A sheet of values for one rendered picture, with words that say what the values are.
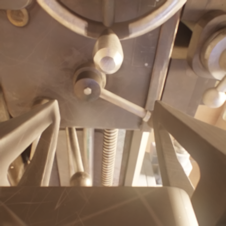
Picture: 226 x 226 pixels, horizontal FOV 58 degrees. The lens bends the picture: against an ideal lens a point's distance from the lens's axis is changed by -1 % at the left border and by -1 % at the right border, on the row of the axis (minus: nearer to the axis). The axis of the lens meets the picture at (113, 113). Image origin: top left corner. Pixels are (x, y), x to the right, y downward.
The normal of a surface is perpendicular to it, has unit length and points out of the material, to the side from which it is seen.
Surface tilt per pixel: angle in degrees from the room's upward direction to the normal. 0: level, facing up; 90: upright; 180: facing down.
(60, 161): 90
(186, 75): 90
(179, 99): 90
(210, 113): 90
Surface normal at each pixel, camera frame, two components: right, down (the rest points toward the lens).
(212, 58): 0.01, 0.60
